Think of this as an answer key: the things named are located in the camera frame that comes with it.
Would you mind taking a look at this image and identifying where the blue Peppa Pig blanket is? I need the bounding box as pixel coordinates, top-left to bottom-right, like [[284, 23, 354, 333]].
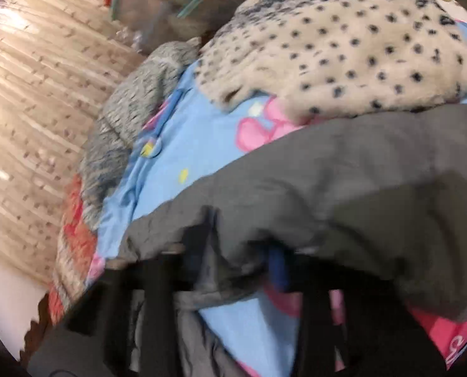
[[98, 72, 467, 376]]

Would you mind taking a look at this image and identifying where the carved dark wooden headboard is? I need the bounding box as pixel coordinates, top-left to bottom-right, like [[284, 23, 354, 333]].
[[19, 293, 53, 369]]

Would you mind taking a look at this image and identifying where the cream black-spotted fleece garment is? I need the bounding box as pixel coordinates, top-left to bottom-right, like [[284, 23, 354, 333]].
[[195, 0, 467, 123]]

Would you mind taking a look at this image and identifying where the grey puffer jacket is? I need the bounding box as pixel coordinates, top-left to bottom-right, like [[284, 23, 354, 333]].
[[118, 105, 467, 376]]

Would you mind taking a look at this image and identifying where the patchwork floral quilt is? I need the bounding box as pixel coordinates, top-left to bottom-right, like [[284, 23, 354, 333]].
[[49, 37, 201, 323]]

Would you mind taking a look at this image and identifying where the clear bin teal lid upper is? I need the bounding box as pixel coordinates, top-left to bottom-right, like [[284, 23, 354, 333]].
[[109, 0, 206, 55]]

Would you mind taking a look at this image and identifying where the beige leaf-pattern curtain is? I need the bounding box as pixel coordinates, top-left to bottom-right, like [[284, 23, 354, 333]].
[[0, 0, 142, 284]]

